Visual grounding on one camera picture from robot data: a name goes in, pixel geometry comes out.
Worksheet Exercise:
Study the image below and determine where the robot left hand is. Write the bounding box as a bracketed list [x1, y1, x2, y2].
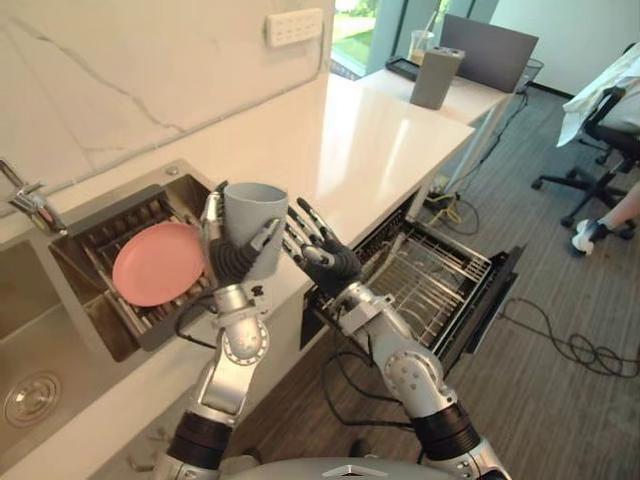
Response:
[198, 180, 282, 288]

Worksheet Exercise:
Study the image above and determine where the white desk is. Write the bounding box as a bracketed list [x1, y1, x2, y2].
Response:
[357, 66, 516, 127]

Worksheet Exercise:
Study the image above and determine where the yellow cable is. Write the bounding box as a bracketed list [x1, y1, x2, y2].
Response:
[425, 191, 463, 225]

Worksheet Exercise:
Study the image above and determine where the dishwasher drawer with wire rack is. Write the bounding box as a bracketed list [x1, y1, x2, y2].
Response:
[301, 214, 530, 371]

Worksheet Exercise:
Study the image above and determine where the clear plastic drink cup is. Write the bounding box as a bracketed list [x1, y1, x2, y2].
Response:
[410, 29, 435, 65]

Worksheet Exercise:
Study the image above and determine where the grey rectangular container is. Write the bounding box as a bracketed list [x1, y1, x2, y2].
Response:
[410, 45, 464, 110]

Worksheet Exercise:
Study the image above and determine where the grey dish rack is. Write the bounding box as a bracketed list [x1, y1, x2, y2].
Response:
[47, 184, 236, 352]

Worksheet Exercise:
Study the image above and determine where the black office chair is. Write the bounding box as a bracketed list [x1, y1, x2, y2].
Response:
[531, 85, 640, 229]

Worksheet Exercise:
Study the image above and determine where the chrome faucet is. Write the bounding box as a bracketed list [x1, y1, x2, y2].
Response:
[0, 159, 68, 235]

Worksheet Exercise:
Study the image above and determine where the white wall socket strip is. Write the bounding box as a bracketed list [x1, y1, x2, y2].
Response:
[264, 3, 324, 49]

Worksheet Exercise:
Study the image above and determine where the black tray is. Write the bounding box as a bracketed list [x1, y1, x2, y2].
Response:
[385, 55, 421, 79]

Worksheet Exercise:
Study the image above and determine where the white cloth on chair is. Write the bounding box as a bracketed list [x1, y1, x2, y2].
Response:
[555, 42, 640, 148]

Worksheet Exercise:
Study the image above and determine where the pink plate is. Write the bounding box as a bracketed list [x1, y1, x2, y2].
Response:
[111, 222, 206, 307]

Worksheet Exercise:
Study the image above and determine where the grey plastic cup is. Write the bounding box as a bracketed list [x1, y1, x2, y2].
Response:
[222, 182, 289, 277]

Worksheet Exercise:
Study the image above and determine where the silver robot torso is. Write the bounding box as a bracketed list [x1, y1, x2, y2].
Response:
[219, 453, 426, 480]

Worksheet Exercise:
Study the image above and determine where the stainless steel sink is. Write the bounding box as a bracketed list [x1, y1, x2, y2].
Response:
[0, 238, 139, 473]

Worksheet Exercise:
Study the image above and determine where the black floor cable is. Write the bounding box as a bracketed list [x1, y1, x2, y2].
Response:
[494, 297, 640, 379]

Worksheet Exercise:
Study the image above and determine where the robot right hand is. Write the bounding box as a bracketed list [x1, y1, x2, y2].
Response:
[282, 197, 362, 298]

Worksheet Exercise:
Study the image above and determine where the person's leg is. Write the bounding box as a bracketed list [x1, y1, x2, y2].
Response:
[570, 180, 640, 257]

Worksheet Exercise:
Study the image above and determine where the grey laptop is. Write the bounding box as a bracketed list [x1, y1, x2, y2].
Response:
[439, 13, 540, 94]

